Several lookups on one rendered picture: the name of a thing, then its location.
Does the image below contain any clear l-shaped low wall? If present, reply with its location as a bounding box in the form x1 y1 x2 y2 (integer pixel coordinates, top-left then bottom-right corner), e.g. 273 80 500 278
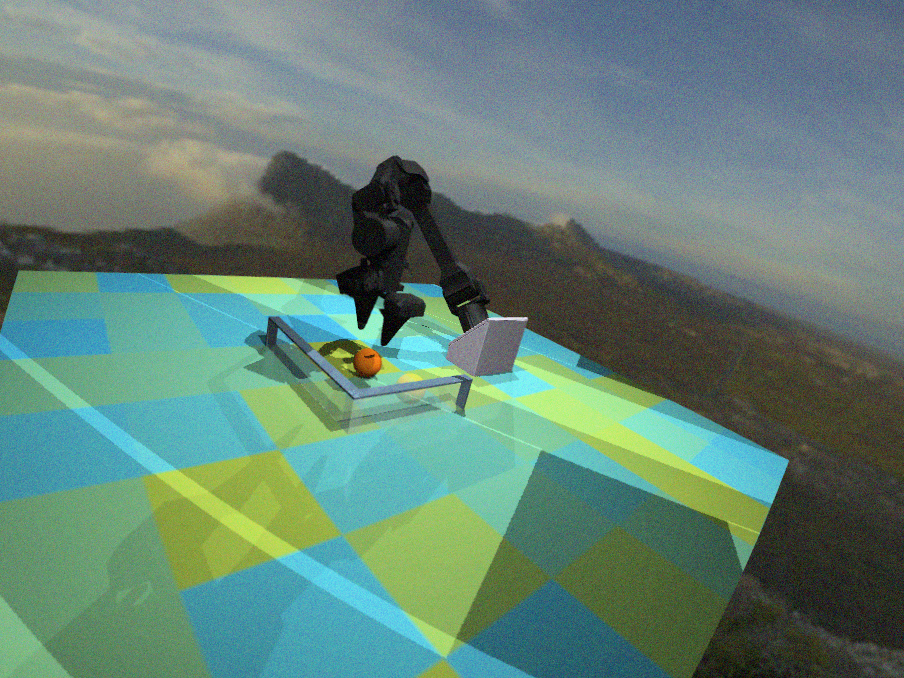
266 319 471 434

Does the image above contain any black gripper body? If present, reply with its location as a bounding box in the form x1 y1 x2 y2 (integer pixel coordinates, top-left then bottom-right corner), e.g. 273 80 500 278
366 254 426 317

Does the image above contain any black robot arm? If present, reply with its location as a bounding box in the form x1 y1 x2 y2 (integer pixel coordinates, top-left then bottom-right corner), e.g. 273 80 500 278
336 155 490 333

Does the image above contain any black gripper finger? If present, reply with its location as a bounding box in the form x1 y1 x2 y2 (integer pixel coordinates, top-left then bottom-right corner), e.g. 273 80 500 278
378 309 411 346
354 292 379 330

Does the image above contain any orange and brown ball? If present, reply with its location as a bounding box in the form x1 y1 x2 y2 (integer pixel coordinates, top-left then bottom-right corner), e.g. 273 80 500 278
353 348 382 377

